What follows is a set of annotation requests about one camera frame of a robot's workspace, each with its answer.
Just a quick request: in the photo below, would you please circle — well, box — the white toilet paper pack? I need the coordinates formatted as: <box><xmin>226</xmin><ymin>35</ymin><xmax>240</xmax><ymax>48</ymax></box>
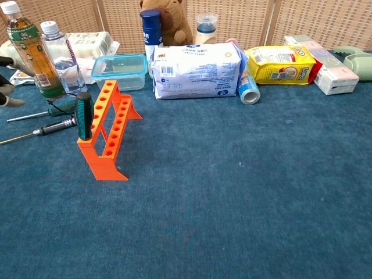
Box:
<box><xmin>0</xmin><ymin>31</ymin><xmax>120</xmax><ymax>70</ymax></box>

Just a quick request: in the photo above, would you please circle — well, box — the light green lint roller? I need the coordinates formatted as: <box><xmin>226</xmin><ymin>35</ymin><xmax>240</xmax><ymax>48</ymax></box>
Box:
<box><xmin>333</xmin><ymin>45</ymin><xmax>372</xmax><ymax>81</ymax></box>

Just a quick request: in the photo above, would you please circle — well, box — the short green-black screwdriver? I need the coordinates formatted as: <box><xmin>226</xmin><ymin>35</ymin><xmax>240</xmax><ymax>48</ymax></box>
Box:
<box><xmin>74</xmin><ymin>91</ymin><xmax>95</xmax><ymax>141</ymax></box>

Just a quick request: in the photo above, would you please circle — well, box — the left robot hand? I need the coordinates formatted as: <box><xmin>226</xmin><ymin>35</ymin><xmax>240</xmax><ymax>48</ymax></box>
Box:
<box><xmin>0</xmin><ymin>56</ymin><xmax>35</xmax><ymax>108</ymax></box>

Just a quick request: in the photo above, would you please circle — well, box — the white wet wipes pack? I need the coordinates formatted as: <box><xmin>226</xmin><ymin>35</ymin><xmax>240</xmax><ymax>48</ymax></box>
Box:
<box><xmin>151</xmin><ymin>40</ymin><xmax>248</xmax><ymax>101</ymax></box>

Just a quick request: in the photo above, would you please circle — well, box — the wicker folding screen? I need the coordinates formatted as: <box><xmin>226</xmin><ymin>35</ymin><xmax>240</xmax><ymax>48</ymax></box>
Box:
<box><xmin>0</xmin><ymin>0</ymin><xmax>372</xmax><ymax>55</ymax></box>

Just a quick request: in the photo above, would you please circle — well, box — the white sauce bottle clear cap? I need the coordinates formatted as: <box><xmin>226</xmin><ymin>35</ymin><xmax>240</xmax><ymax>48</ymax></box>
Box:
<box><xmin>194</xmin><ymin>13</ymin><xmax>219</xmax><ymax>45</ymax></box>

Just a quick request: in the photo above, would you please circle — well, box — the clear container blue lid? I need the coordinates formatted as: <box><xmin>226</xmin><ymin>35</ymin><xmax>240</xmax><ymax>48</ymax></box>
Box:
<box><xmin>91</xmin><ymin>53</ymin><xmax>148</xmax><ymax>92</ymax></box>

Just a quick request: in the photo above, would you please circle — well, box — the pastel tissue box pack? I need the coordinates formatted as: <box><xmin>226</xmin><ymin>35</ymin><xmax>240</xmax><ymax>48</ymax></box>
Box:
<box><xmin>283</xmin><ymin>34</ymin><xmax>360</xmax><ymax>96</ymax></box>

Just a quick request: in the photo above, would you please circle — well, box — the thin black cord loop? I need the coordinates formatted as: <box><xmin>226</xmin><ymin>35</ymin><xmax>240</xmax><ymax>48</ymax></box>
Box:
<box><xmin>47</xmin><ymin>99</ymin><xmax>77</xmax><ymax>113</ymax></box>

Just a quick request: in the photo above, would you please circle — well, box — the silver metal precision screwdriver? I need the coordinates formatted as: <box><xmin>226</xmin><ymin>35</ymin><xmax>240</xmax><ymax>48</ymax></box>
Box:
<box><xmin>0</xmin><ymin>115</ymin><xmax>78</xmax><ymax>145</ymax></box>

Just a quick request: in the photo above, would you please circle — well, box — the blue spray can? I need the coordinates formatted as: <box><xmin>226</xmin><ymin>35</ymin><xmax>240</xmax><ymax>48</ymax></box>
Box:
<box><xmin>139</xmin><ymin>9</ymin><xmax>163</xmax><ymax>79</ymax></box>

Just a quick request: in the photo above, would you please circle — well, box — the pink white plastic bag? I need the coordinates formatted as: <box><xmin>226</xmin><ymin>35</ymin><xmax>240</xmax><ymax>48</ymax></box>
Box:
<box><xmin>8</xmin><ymin>56</ymin><xmax>96</xmax><ymax>88</ymax></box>

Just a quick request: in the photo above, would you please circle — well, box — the clear water bottle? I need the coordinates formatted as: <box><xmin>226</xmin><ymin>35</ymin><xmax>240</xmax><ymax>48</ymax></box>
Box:
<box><xmin>40</xmin><ymin>20</ymin><xmax>88</xmax><ymax>95</ymax></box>

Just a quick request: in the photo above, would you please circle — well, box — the plastic wrap roll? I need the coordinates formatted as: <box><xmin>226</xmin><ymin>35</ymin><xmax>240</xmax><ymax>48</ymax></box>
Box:
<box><xmin>225</xmin><ymin>38</ymin><xmax>262</xmax><ymax>105</ymax></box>

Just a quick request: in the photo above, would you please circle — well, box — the yellow Lipo snack bag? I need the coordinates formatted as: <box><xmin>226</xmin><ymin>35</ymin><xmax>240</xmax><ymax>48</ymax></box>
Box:
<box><xmin>246</xmin><ymin>45</ymin><xmax>323</xmax><ymax>86</ymax></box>

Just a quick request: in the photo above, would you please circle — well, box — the green tea bottle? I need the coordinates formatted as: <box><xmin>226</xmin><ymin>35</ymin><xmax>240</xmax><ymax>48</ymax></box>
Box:
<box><xmin>0</xmin><ymin>1</ymin><xmax>66</xmax><ymax>99</ymax></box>

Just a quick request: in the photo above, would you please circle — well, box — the long green-black screwdriver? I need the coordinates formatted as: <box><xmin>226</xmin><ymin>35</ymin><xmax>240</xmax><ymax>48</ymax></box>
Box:
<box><xmin>6</xmin><ymin>98</ymin><xmax>77</xmax><ymax>123</ymax></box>

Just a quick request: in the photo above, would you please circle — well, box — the brown capybara plush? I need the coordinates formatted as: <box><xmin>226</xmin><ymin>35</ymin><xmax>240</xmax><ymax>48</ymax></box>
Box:
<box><xmin>139</xmin><ymin>0</ymin><xmax>194</xmax><ymax>47</ymax></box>

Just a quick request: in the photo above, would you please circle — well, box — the blue felt table cover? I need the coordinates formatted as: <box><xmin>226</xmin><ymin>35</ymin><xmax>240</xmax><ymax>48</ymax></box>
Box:
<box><xmin>0</xmin><ymin>49</ymin><xmax>372</xmax><ymax>279</ymax></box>

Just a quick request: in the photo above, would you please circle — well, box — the orange screwdriver rack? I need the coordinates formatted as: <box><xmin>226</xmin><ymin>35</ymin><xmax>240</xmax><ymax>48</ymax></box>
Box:
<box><xmin>77</xmin><ymin>80</ymin><xmax>143</xmax><ymax>181</ymax></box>

